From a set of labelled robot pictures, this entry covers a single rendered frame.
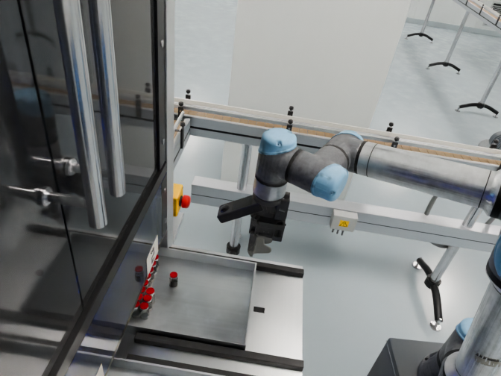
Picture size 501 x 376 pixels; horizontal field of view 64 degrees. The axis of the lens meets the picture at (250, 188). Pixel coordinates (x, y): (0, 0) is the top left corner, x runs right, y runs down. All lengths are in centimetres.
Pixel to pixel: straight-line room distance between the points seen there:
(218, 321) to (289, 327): 18
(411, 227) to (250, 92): 114
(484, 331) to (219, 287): 63
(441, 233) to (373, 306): 55
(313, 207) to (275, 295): 95
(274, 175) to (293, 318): 43
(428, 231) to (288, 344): 131
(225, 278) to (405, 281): 165
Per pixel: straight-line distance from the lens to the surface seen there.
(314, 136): 178
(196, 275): 115
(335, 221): 201
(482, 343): 88
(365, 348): 223
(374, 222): 211
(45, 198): 49
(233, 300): 111
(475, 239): 231
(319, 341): 217
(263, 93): 235
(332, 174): 79
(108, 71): 45
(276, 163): 82
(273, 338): 106
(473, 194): 85
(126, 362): 99
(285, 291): 115
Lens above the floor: 176
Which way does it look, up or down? 37 degrees down
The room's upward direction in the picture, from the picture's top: 9 degrees clockwise
